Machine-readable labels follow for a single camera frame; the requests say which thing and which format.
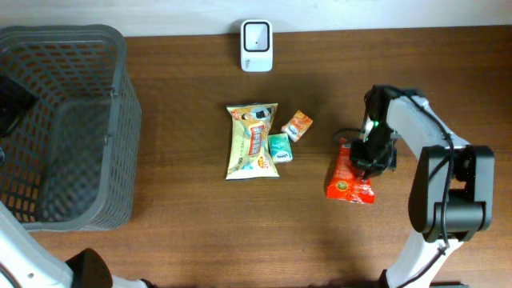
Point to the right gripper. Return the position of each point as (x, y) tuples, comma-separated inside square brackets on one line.
[(369, 161)]

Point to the red Hacks candy bag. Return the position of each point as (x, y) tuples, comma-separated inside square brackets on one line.
[(347, 183)]

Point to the orange tissue pack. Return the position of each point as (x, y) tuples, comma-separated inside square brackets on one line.
[(297, 126)]

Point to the green tissue pack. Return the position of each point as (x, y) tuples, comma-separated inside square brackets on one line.
[(280, 149)]

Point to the yellow snack bag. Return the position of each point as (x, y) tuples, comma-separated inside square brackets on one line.
[(249, 151)]

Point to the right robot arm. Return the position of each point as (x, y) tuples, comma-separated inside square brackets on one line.
[(451, 198)]

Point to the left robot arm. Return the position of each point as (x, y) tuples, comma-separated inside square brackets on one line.
[(24, 263)]

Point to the white barcode scanner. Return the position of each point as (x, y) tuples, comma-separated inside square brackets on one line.
[(257, 46)]

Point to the grey plastic mesh basket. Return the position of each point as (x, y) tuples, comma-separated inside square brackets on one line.
[(71, 163)]

